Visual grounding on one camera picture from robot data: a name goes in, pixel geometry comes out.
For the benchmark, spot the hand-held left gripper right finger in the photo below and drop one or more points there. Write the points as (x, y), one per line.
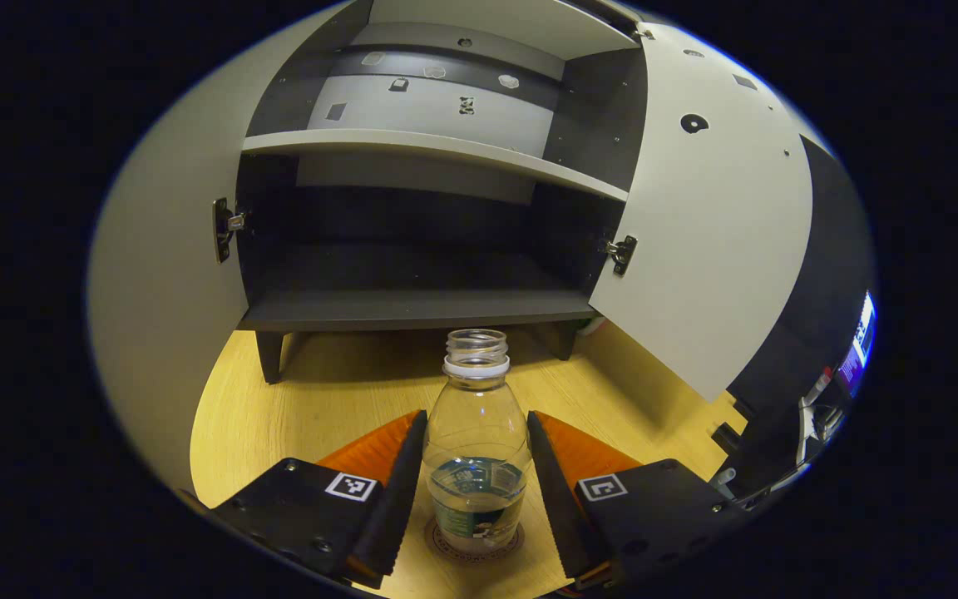
(558, 499)

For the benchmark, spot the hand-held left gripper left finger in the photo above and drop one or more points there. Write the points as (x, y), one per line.
(387, 499)

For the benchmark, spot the clear plastic water bottle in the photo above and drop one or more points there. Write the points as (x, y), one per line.
(476, 433)

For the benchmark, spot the white and grey cabinet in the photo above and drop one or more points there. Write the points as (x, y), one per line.
(412, 312)

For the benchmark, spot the white door with earmuff sticker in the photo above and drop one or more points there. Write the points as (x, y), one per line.
(712, 249)

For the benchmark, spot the metal door hinge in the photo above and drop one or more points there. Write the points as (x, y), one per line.
(622, 254)
(221, 229)

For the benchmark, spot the small black block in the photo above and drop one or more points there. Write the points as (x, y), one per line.
(726, 438)

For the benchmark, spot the white stand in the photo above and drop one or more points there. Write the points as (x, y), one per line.
(807, 420)

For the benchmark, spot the lit monitor screen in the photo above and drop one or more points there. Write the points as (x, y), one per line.
(860, 345)

